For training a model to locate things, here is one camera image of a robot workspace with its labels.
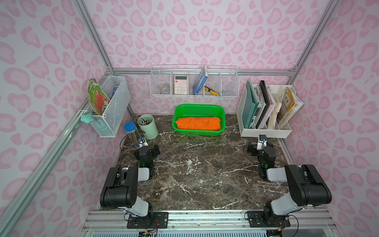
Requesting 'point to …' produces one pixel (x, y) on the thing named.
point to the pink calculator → (180, 85)
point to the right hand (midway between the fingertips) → (257, 139)
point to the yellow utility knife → (211, 91)
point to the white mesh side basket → (116, 89)
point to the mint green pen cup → (147, 123)
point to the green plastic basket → (199, 110)
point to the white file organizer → (271, 126)
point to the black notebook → (262, 83)
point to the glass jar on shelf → (164, 90)
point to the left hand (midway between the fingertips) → (146, 144)
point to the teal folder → (250, 104)
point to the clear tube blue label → (131, 129)
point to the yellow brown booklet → (288, 101)
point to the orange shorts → (209, 123)
